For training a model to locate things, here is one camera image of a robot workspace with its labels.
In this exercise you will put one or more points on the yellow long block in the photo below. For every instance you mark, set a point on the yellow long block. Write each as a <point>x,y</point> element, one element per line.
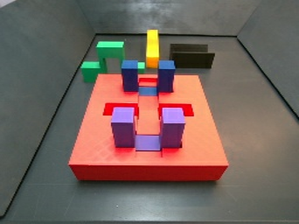
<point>153,53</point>

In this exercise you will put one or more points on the red slotted board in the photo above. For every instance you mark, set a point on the red slotted board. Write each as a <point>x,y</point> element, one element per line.
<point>98,160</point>

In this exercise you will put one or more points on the purple U block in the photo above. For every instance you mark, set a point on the purple U block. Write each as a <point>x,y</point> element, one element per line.
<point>169,138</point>

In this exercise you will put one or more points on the dark blue U block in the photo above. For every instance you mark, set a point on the dark blue U block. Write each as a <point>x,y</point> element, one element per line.
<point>165,80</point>

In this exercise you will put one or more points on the black block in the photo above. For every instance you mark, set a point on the black block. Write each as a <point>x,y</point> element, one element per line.
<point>191,56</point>

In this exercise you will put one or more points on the green arch block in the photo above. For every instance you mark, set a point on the green arch block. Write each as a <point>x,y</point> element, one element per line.
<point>108,50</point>

